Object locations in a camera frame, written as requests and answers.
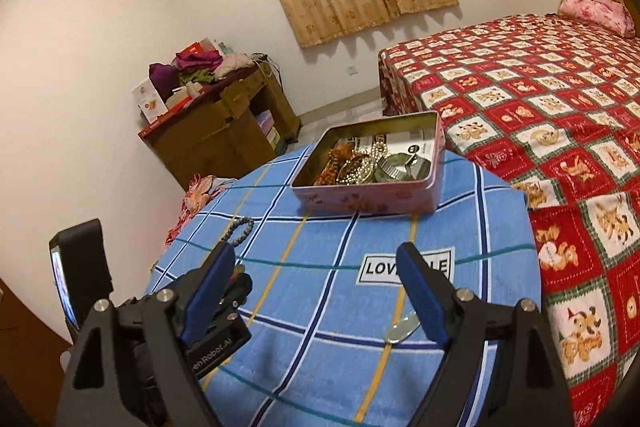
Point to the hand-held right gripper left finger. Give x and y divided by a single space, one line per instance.
210 302

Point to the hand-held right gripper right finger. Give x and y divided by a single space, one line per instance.
425 302

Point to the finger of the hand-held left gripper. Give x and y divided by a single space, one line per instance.
243 289

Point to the pink tin box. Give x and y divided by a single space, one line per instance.
370 202

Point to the green jade bangle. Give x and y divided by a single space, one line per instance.
385 174

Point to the blue plaid tablecloth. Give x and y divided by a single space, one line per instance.
325 307

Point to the brown wooden door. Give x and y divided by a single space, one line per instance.
20 347

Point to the pink clothes pile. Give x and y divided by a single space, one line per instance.
200 192

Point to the brown wooden desk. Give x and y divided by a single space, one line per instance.
210 137

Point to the white printed card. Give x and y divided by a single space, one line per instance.
417 146

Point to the stack of boxes in desk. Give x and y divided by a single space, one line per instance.
267 129

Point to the flat red box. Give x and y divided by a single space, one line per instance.
165 120

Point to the white upright box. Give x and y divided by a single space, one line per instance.
147 99

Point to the purple cloth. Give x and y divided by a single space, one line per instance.
162 79

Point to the green cloth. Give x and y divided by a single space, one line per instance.
197 77

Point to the pale pink cloth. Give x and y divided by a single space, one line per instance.
235 64

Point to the bed with red blanket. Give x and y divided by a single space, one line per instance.
550 107

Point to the dark red cloth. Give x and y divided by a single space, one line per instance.
197 61

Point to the red and white box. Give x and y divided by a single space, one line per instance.
200 45

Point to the pink pillow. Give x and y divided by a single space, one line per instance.
595 12

